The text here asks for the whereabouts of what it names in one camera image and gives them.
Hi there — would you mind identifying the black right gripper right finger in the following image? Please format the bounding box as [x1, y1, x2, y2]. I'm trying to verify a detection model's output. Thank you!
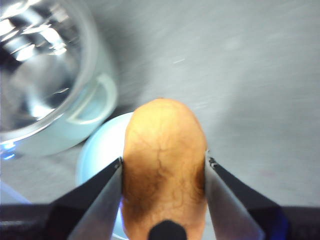
[204, 149, 289, 240]

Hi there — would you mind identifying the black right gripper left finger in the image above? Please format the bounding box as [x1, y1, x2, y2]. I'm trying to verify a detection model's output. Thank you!
[47, 156, 125, 240]

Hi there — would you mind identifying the brown potato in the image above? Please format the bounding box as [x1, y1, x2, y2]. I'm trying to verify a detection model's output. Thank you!
[121, 97, 209, 240]

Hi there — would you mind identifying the pale green electric steamer pot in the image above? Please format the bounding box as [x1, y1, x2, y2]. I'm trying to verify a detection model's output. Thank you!
[0, 0, 119, 158]

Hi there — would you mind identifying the blue plate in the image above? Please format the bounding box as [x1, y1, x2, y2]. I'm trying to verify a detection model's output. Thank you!
[75, 111, 137, 240]

